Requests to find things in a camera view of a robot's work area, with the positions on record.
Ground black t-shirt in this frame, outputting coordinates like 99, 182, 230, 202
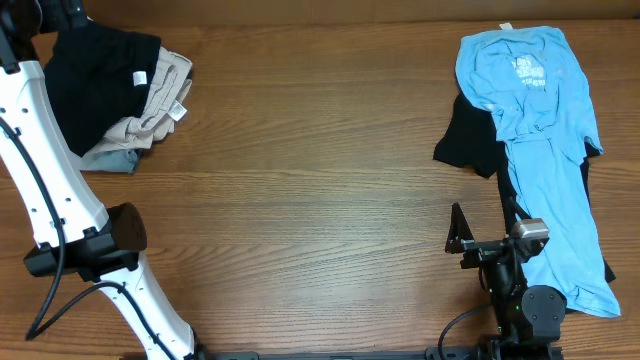
44, 22, 161, 157

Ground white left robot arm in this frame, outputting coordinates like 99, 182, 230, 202
1, 1, 207, 359

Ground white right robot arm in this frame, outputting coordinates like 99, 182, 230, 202
437, 203, 566, 360

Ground black garment under blue shirt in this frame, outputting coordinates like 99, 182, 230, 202
432, 92, 617, 316

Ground light blue t-shirt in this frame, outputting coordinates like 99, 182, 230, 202
455, 26, 621, 318

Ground folded beige garment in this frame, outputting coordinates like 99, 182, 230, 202
88, 47, 192, 155

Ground folded light blue jeans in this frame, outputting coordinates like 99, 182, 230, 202
70, 149, 143, 174

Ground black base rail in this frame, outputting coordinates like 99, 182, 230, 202
205, 347, 476, 360

